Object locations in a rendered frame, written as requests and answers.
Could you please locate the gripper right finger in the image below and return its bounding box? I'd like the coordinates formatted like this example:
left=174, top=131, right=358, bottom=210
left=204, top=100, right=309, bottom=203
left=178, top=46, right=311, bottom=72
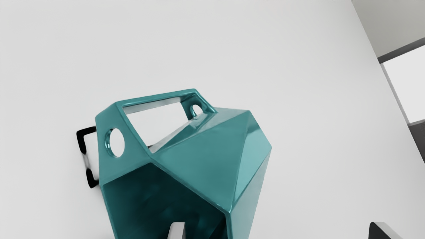
left=368, top=221, right=404, bottom=239

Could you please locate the teal faceted mug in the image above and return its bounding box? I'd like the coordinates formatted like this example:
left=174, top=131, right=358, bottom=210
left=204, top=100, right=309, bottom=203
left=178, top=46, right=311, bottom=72
left=95, top=88, right=272, bottom=239

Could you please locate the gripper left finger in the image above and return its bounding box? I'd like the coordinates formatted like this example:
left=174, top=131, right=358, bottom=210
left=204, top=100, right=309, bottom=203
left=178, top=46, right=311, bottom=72
left=167, top=221, right=186, bottom=239

